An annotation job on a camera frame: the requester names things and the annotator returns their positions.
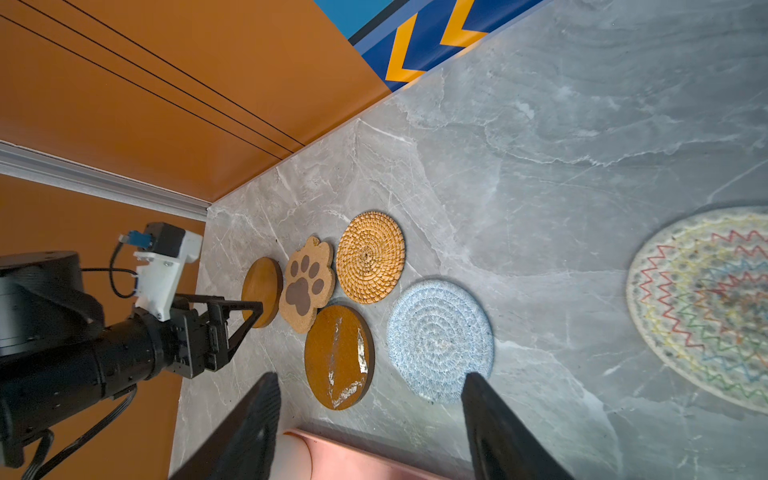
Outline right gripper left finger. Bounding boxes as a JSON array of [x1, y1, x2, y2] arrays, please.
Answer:
[[171, 372, 281, 479]]

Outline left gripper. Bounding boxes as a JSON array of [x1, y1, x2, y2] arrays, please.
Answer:
[[165, 295, 263, 379]]

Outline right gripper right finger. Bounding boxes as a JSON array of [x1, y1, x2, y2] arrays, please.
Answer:
[[461, 372, 572, 479]]

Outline plain brown wooden coaster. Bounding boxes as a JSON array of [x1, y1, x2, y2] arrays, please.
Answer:
[[241, 257, 283, 329]]

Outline paw print cork coaster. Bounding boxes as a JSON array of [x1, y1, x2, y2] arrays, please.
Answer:
[[279, 236, 336, 334]]

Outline glossy dark brown coaster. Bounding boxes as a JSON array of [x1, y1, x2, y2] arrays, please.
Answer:
[[304, 304, 375, 411]]

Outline blue grey woven coaster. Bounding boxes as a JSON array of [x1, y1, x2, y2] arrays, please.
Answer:
[[387, 279, 495, 404]]

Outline woven rattan coaster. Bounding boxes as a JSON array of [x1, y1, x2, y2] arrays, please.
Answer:
[[336, 211, 405, 305]]

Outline white zigzag woven coaster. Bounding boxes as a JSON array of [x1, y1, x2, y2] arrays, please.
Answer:
[[625, 206, 767, 413]]

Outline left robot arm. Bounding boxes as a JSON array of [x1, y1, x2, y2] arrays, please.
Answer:
[[1, 251, 263, 479]]

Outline pink tray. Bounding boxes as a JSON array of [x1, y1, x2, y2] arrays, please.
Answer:
[[269, 429, 443, 480]]

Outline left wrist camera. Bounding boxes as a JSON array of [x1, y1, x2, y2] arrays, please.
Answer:
[[119, 222, 203, 321]]

